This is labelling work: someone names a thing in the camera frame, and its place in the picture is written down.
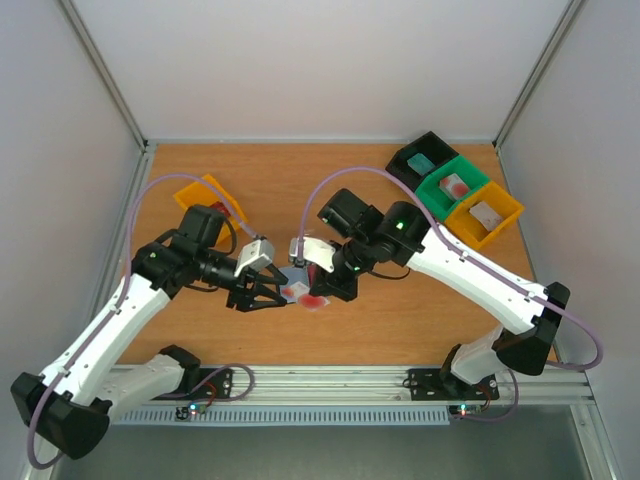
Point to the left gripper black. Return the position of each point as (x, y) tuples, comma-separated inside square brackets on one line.
[(246, 296)]

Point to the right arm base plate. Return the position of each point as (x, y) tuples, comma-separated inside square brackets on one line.
[(430, 384)]

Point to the yellow bin on right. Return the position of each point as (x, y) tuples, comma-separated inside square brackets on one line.
[(469, 230)]

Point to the black bin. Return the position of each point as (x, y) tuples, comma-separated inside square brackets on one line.
[(429, 144)]

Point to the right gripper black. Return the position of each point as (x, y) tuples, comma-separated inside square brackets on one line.
[(333, 279)]

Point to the controller board green led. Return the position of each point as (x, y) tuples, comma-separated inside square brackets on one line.
[(190, 411), (465, 409)]

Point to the teal card stack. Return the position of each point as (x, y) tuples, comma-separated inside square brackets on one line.
[(420, 164)]

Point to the aluminium frame post left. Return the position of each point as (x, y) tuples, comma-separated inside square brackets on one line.
[(77, 24)]

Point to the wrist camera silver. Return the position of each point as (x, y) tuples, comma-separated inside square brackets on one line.
[(312, 251), (256, 255)]

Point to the aluminium frame post right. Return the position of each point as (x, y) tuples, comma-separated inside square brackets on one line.
[(553, 44)]

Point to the right controller board green LED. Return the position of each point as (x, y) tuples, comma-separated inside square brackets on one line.
[(465, 409)]

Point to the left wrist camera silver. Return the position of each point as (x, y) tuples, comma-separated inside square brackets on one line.
[(256, 255)]

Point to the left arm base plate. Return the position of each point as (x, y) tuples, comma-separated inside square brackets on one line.
[(215, 385)]

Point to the green bin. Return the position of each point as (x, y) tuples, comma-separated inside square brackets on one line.
[(435, 200)]

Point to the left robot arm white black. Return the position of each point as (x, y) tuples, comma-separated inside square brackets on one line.
[(72, 402)]

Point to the white red card stack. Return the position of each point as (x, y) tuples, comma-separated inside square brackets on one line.
[(454, 187)]

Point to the blue leather card holder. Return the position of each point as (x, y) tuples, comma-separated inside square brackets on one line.
[(295, 274)]

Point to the left controller board green LED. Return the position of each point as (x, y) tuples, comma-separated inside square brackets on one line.
[(190, 411)]

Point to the yellow bin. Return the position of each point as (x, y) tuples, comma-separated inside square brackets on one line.
[(198, 193), (469, 230)]

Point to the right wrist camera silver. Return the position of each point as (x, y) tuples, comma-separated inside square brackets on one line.
[(312, 251)]

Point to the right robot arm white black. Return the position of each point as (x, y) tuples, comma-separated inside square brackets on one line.
[(526, 311)]

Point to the white grey card stack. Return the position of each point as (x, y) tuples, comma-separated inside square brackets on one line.
[(486, 216)]

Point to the yellow bin on left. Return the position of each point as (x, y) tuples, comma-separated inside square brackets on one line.
[(198, 193)]

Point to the aluminium rail front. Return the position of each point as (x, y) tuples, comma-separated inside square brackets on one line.
[(383, 385)]

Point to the aluminium frame post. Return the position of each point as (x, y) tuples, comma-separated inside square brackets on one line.
[(553, 44), (77, 24)]

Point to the slotted cable duct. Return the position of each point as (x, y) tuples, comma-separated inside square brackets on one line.
[(283, 416)]

